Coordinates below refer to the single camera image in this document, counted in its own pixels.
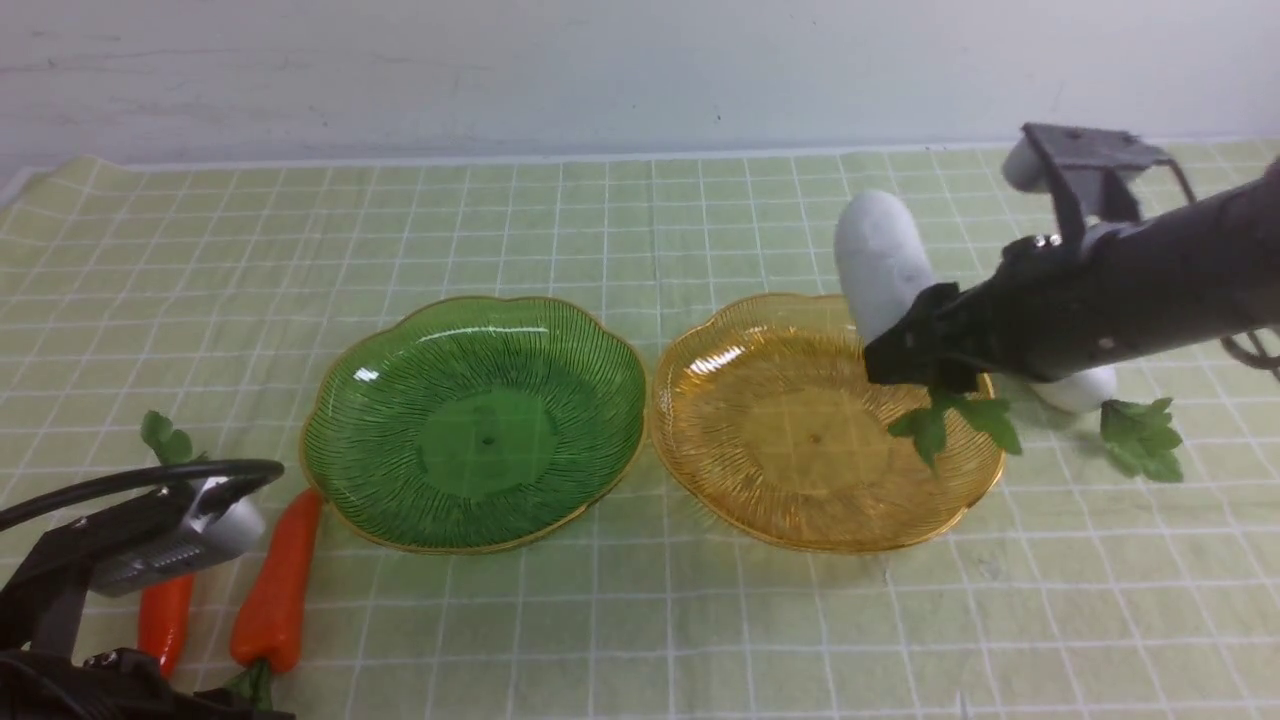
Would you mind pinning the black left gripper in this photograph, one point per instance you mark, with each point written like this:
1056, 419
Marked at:
119, 684

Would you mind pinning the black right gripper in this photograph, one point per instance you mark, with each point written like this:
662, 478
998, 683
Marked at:
1196, 274

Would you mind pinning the orange toy carrot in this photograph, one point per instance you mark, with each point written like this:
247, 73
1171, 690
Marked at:
267, 636
163, 616

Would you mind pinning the white toy radish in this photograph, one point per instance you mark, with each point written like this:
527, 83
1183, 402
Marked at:
1139, 439
888, 281

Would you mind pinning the amber ribbed plastic plate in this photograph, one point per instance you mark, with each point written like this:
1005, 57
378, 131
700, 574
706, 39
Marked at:
765, 415

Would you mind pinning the green ribbed plastic plate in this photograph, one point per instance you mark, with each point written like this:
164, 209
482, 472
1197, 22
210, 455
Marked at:
475, 424

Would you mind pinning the black left camera mount bracket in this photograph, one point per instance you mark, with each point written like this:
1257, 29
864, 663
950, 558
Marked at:
44, 601

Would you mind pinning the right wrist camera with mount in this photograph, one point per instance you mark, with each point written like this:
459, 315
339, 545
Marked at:
1086, 172

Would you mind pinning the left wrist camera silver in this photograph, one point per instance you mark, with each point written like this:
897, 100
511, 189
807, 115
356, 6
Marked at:
172, 532

